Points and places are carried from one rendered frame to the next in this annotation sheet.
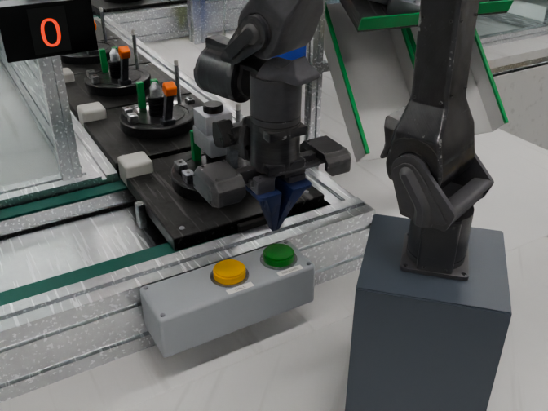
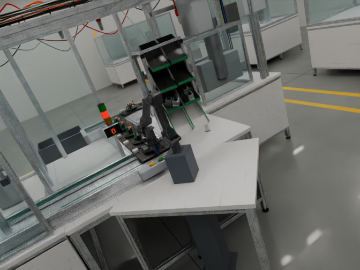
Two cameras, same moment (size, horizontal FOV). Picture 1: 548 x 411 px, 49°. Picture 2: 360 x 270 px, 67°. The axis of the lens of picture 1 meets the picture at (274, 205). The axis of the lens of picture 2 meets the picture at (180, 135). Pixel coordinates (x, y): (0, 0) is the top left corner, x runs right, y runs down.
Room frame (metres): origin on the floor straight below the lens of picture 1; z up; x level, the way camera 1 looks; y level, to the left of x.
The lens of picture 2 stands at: (-1.02, -0.46, 1.80)
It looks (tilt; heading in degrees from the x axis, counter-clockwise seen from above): 23 degrees down; 9
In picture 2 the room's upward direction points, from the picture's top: 19 degrees counter-clockwise
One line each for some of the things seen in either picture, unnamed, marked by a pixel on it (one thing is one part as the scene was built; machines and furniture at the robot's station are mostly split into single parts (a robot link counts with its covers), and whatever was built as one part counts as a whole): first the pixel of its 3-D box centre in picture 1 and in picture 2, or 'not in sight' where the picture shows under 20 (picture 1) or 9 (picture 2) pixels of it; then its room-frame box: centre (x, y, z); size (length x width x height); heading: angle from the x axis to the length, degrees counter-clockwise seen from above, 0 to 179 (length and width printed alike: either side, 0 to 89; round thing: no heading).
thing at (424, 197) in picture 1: (441, 178); (172, 139); (0.49, -0.16, 1.15); 0.09 x 0.07 x 0.06; 139
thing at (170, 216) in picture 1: (217, 185); (151, 150); (0.82, 0.09, 0.96); 0.24 x 0.24 x 0.02; 30
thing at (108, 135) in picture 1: (156, 102); (138, 136); (1.04, 0.22, 1.01); 0.24 x 0.24 x 0.13; 30
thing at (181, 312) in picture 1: (230, 293); (154, 167); (0.59, 0.05, 0.93); 0.21 x 0.07 x 0.06; 120
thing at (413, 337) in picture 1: (422, 331); (182, 164); (0.49, -0.16, 0.96); 0.14 x 0.14 x 0.20; 75
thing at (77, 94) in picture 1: (116, 66); (129, 130); (1.26, 0.34, 1.01); 0.24 x 0.24 x 0.13; 30
